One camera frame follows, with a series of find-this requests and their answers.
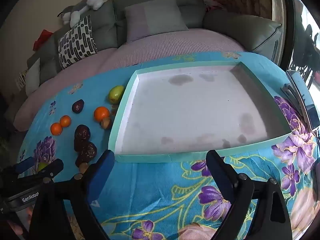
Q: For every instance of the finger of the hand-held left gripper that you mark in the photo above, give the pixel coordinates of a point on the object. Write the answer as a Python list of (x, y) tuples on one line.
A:
[(25, 164), (53, 167)]

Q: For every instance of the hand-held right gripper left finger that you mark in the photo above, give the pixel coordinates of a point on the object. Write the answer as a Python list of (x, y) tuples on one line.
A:
[(102, 177)]

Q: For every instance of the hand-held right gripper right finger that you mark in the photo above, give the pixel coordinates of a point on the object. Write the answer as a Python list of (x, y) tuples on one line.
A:
[(220, 180)]

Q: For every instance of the large orange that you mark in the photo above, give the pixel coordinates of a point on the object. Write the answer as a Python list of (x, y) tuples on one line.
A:
[(101, 113)]

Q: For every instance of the teal-rimmed white tray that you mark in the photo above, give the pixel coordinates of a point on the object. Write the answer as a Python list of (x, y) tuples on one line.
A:
[(187, 110)]

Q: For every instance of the red dried date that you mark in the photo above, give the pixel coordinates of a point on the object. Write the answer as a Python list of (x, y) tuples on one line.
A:
[(80, 161), (82, 133), (89, 150)]

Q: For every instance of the blue floral blanket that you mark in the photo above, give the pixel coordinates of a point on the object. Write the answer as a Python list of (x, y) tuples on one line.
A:
[(150, 192)]

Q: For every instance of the dark dried date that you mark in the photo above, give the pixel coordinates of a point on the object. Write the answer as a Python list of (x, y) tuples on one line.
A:
[(78, 106)]

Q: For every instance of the light grey pillow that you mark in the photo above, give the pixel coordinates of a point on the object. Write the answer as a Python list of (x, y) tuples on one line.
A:
[(32, 76)]

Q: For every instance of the silver phone stand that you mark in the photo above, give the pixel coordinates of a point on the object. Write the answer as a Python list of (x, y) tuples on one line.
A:
[(288, 91)]

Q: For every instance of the smartphone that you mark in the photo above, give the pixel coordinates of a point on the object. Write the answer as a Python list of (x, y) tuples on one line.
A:
[(303, 97)]

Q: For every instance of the black and white patterned pillow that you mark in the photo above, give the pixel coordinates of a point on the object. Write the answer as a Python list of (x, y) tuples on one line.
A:
[(75, 42)]

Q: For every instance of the red cloth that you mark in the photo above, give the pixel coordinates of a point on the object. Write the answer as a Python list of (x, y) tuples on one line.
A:
[(42, 38)]

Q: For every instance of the lilac waffle sofa cover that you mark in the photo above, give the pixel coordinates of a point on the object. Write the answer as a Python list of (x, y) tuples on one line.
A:
[(175, 45)]

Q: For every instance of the grey sofa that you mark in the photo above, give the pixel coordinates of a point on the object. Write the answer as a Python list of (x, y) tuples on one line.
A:
[(105, 25)]

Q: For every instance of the grey and white plush dog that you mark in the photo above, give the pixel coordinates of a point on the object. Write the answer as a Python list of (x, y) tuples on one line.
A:
[(82, 6)]

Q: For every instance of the grey and lilac pillow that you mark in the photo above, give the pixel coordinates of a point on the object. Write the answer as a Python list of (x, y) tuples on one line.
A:
[(152, 17)]

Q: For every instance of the pink floral cloth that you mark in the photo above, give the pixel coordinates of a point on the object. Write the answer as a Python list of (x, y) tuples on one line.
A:
[(212, 0)]

